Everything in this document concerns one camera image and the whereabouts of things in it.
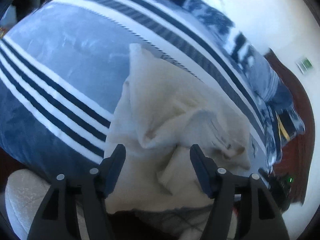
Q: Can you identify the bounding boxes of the beige knit sweater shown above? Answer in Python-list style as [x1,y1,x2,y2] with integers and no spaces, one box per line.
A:
[105,44,251,213]

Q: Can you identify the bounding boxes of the dark wooden headboard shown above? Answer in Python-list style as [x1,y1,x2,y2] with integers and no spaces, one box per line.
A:
[265,50,316,204]

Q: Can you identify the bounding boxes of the dark blue patterned pillow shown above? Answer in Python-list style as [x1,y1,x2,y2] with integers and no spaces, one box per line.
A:
[259,82,305,167]

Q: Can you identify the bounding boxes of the grey striped pillow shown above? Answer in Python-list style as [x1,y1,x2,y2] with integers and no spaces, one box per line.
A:
[241,50,280,102]

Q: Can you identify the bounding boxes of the blue striped bed blanket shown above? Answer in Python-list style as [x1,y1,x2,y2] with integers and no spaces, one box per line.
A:
[1,0,271,180]

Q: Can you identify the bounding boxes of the white crumpled duvet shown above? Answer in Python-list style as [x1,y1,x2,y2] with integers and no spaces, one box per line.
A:
[210,0,226,14]

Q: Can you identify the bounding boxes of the blue patterned rolled quilt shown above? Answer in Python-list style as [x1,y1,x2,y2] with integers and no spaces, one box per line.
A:
[169,0,265,69]

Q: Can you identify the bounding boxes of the white green wall thermostat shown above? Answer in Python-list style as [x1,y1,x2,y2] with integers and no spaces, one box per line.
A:
[296,57,313,74]

